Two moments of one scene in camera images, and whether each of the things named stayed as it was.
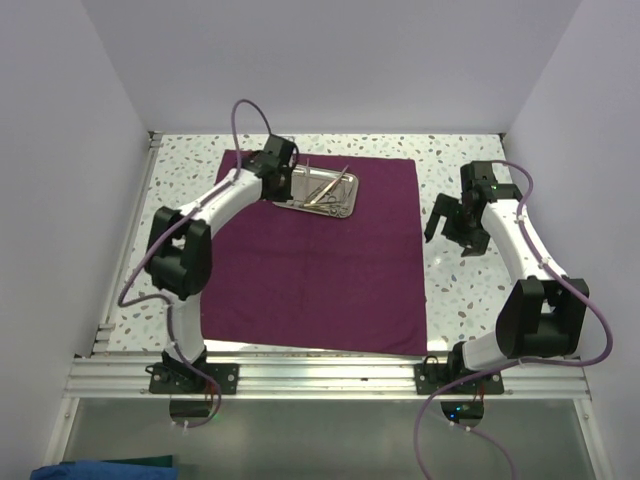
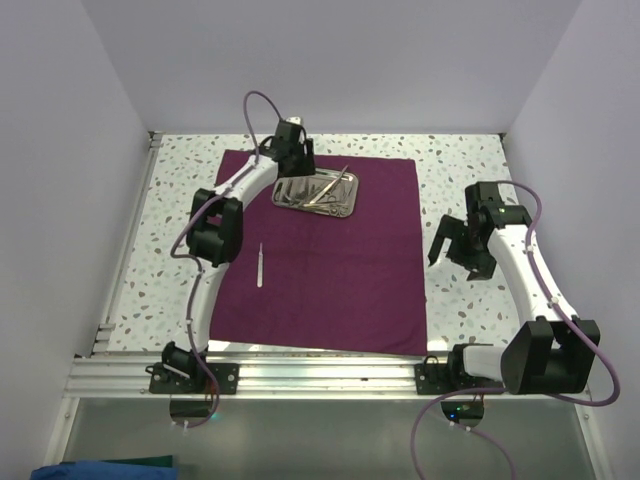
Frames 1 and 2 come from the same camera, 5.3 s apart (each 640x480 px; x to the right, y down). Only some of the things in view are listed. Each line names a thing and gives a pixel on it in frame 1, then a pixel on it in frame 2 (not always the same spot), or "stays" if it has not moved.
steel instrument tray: x=323 y=191 stays
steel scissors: x=326 y=207 stays
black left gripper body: x=284 y=190 -> x=303 y=163
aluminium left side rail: x=105 y=330 stays
